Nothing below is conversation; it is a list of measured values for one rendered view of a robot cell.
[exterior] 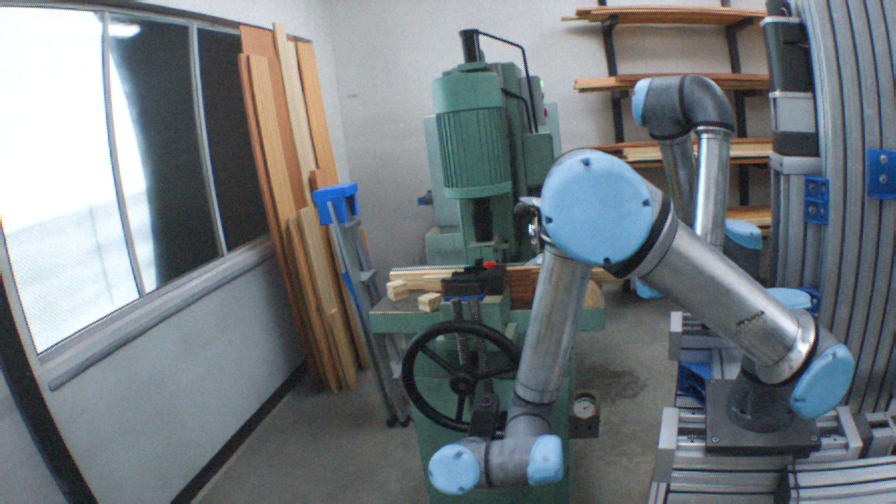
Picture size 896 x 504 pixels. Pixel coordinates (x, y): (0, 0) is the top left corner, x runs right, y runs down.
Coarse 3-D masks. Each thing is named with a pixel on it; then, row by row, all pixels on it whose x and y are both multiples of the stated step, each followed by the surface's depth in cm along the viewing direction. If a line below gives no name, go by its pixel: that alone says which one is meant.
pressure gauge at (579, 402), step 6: (576, 396) 110; (582, 396) 108; (588, 396) 108; (594, 396) 109; (576, 402) 108; (582, 402) 108; (588, 402) 108; (594, 402) 107; (576, 408) 109; (582, 408) 108; (588, 408) 108; (594, 408) 108; (576, 414) 109; (582, 414) 109; (588, 414) 108
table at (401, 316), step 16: (384, 304) 128; (400, 304) 127; (416, 304) 125; (512, 304) 117; (528, 304) 115; (384, 320) 123; (400, 320) 122; (416, 320) 120; (432, 320) 119; (512, 320) 114; (528, 320) 112; (592, 320) 108; (512, 336) 106
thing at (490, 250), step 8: (488, 240) 127; (496, 240) 126; (472, 248) 123; (480, 248) 123; (488, 248) 122; (496, 248) 124; (472, 256) 124; (480, 256) 123; (488, 256) 123; (496, 256) 125; (472, 264) 125; (496, 264) 124
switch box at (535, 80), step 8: (520, 80) 138; (536, 80) 137; (520, 88) 139; (536, 88) 138; (528, 96) 139; (536, 96) 138; (528, 104) 140; (536, 104) 139; (536, 112) 140; (544, 120) 142
